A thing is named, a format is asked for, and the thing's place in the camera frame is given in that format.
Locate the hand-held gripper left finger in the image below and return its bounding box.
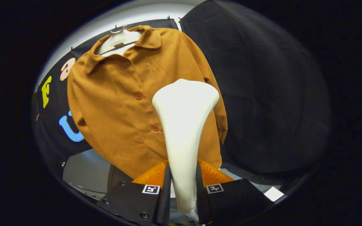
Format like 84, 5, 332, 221
96, 160, 171, 226

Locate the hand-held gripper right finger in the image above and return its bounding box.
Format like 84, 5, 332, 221
196, 159, 272, 225

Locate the white garment steamer head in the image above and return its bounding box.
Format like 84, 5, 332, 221
152, 78, 220, 222

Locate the orange button shirt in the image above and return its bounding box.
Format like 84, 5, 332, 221
67, 25, 228, 179

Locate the white clothes hanger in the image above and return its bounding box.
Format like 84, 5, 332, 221
95, 26, 144, 57

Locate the white flat object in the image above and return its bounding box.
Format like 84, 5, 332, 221
264, 187, 284, 202

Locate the grey cabinet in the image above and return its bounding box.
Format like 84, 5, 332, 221
62, 148, 131, 201

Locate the black backdrop cloth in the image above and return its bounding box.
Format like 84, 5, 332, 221
32, 0, 331, 186

